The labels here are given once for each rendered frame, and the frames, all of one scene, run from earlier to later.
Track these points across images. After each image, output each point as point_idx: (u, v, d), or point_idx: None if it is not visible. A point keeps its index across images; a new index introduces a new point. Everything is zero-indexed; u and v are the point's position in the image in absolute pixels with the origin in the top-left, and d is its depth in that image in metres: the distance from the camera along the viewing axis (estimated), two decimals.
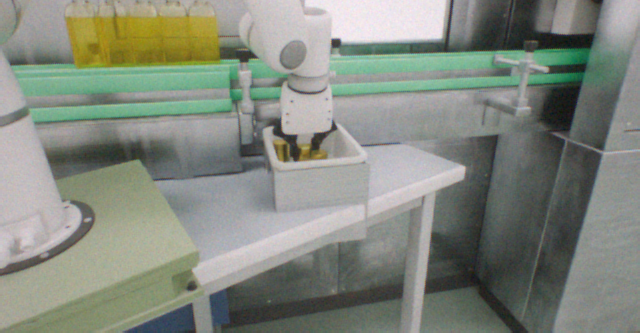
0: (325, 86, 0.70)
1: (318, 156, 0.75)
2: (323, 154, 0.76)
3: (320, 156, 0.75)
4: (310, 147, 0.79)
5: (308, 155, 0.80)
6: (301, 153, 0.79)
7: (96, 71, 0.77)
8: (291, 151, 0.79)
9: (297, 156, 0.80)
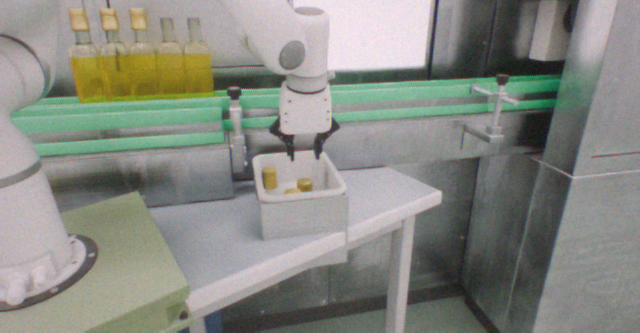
0: (323, 86, 0.70)
1: (303, 185, 0.82)
2: (308, 183, 0.82)
3: (305, 185, 0.82)
4: (143, 8, 0.86)
5: (146, 16, 0.86)
6: (143, 14, 0.84)
7: (98, 106, 0.84)
8: (287, 150, 0.79)
9: (138, 19, 0.84)
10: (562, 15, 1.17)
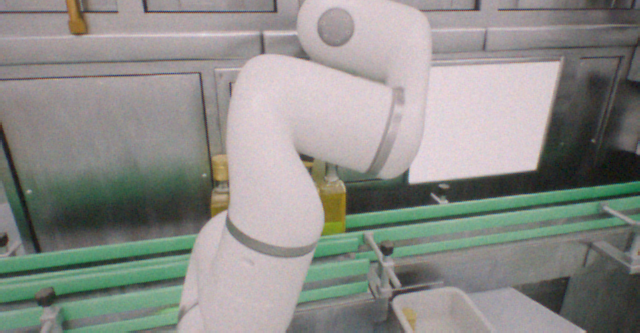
0: None
1: None
2: None
3: None
4: None
5: None
6: None
7: None
8: None
9: None
10: None
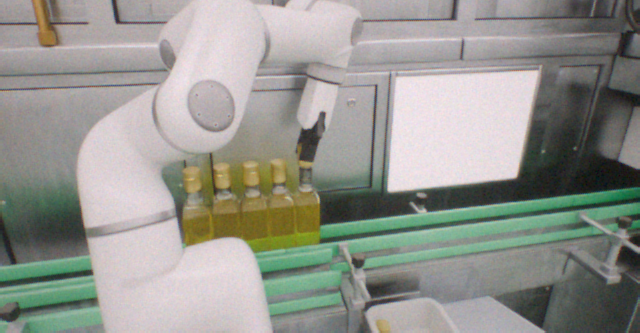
0: None
1: (286, 162, 0.81)
2: (284, 159, 0.82)
3: (286, 161, 0.81)
4: (256, 161, 0.81)
5: (258, 169, 0.81)
6: (258, 170, 0.80)
7: None
8: (313, 152, 0.78)
9: (253, 176, 0.79)
10: None
